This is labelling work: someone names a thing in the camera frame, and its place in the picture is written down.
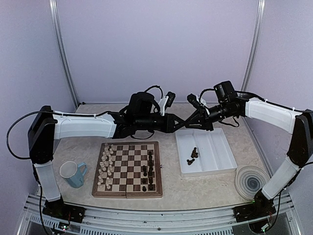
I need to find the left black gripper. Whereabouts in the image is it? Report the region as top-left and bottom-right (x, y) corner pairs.
(136, 113), (187, 133)

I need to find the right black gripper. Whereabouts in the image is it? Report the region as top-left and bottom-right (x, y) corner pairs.
(186, 101), (236, 131)

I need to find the white plastic tray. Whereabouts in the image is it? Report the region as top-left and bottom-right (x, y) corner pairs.
(175, 128), (238, 177)

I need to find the dark chess piece corner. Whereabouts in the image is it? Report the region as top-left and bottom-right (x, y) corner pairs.
(148, 184), (155, 191)

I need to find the wooden chess board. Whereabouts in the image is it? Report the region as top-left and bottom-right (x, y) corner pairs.
(91, 141), (163, 198)

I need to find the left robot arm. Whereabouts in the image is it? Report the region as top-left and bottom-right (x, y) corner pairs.
(5, 92), (185, 218)

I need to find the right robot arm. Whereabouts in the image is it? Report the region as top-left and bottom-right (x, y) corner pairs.
(186, 81), (313, 217)

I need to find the pile of dark chess pieces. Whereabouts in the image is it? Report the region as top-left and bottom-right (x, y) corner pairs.
(186, 147), (199, 165)

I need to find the white chess pieces row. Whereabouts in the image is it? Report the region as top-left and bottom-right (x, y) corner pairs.
(96, 143), (115, 191)

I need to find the grey spiral coaster plate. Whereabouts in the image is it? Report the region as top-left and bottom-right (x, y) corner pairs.
(235, 165), (269, 201)

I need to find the light blue mug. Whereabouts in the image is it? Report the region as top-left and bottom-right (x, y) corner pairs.
(59, 161), (88, 188)

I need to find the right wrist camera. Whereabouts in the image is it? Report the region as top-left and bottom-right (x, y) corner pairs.
(187, 94), (210, 115)

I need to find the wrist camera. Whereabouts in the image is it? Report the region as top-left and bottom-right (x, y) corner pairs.
(187, 94), (210, 115)
(158, 92), (176, 116)

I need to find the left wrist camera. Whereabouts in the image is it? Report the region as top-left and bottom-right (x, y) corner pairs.
(158, 92), (176, 116)

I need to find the aluminium front rail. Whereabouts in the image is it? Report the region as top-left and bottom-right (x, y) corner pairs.
(16, 194), (302, 235)

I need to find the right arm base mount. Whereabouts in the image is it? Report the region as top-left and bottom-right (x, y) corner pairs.
(233, 201), (276, 222)

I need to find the right aluminium corner post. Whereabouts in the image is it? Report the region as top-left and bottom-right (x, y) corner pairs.
(241, 0), (266, 91)

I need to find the aluminium corner post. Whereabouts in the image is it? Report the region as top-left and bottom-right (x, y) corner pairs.
(241, 0), (266, 91)
(49, 0), (80, 108)

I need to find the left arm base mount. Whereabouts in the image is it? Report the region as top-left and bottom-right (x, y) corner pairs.
(43, 203), (86, 223)

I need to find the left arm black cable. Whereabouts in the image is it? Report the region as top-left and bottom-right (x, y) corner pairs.
(6, 110), (45, 160)

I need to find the left aluminium corner post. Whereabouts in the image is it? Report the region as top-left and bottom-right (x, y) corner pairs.
(49, 0), (80, 108)

